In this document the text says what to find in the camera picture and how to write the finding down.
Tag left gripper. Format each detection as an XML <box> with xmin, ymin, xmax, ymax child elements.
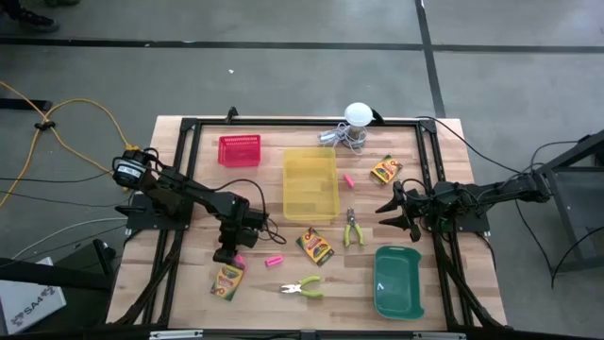
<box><xmin>212</xmin><ymin>210</ymin><xmax>270</xmax><ymax>264</ymax></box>

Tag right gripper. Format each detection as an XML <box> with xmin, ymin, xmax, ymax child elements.
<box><xmin>376</xmin><ymin>181</ymin><xmax>439</xmax><ymax>244</ymax></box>

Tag yellow-green pliers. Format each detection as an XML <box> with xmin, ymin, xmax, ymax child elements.
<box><xmin>342</xmin><ymin>207</ymin><xmax>366</xmax><ymax>248</ymax></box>
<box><xmin>280</xmin><ymin>275</ymin><xmax>325</xmax><ymax>299</ymax></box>

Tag Crayola crayon box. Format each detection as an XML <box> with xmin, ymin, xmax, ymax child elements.
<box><xmin>295</xmin><ymin>227</ymin><xmax>336</xmax><ymax>267</ymax></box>
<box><xmin>210</xmin><ymin>263</ymin><xmax>245</xmax><ymax>302</ymax></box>
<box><xmin>369</xmin><ymin>154</ymin><xmax>404</xmax><ymax>186</ymax></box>

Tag green plastic tray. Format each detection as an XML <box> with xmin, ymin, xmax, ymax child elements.
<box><xmin>373</xmin><ymin>245</ymin><xmax>426</xmax><ymax>321</ymax></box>

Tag red plastic mesh basket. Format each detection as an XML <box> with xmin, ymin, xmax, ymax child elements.
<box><xmin>217</xmin><ymin>134</ymin><xmax>262</xmax><ymax>169</ymax></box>

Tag yellow translucent plastic bin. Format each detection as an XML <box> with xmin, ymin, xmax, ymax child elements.
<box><xmin>282</xmin><ymin>146</ymin><xmax>341</xmax><ymax>222</ymax></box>

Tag white dome lamp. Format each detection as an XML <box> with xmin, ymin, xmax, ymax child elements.
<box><xmin>344</xmin><ymin>101</ymin><xmax>375</xmax><ymax>149</ymax></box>

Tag black metal stand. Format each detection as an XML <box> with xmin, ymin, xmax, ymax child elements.
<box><xmin>532</xmin><ymin>127</ymin><xmax>604</xmax><ymax>275</ymax></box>

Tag white printed box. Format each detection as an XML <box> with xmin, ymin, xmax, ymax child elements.
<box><xmin>0</xmin><ymin>257</ymin><xmax>68</xmax><ymax>336</ymax></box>

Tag black stand foot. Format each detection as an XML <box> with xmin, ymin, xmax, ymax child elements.
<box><xmin>0</xmin><ymin>97</ymin><xmax>54</xmax><ymax>112</ymax></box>

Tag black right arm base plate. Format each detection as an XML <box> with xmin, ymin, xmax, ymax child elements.
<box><xmin>424</xmin><ymin>188</ymin><xmax>492</xmax><ymax>235</ymax></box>

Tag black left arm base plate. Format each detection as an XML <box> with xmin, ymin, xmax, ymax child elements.
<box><xmin>115</xmin><ymin>193</ymin><xmax>193</xmax><ymax>232</ymax></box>

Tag white cable bundle with plug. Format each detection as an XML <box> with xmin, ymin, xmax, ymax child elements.
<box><xmin>318</xmin><ymin>122</ymin><xmax>368</xmax><ymax>156</ymax></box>

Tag black cable to right arm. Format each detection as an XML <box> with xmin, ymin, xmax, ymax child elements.
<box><xmin>415</xmin><ymin>115</ymin><xmax>524</xmax><ymax>175</ymax></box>

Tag silver metal bracket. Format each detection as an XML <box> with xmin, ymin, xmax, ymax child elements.
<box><xmin>413</xmin><ymin>331</ymin><xmax>466</xmax><ymax>340</ymax></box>
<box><xmin>149</xmin><ymin>330</ymin><xmax>205</xmax><ymax>340</ymax></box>

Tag black aluminium table frame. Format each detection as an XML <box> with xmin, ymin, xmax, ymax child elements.
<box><xmin>107</xmin><ymin>115</ymin><xmax>507</xmax><ymax>332</ymax></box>

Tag yellow extension cord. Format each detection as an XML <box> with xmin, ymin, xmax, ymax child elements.
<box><xmin>0</xmin><ymin>79</ymin><xmax>143</xmax><ymax>210</ymax></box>

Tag grey-white floor cable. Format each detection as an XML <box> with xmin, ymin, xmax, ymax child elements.
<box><xmin>11</xmin><ymin>215</ymin><xmax>129</xmax><ymax>261</ymax></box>

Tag black floor cable loop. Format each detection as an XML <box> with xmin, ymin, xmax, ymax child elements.
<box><xmin>512</xmin><ymin>197</ymin><xmax>604</xmax><ymax>290</ymax></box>

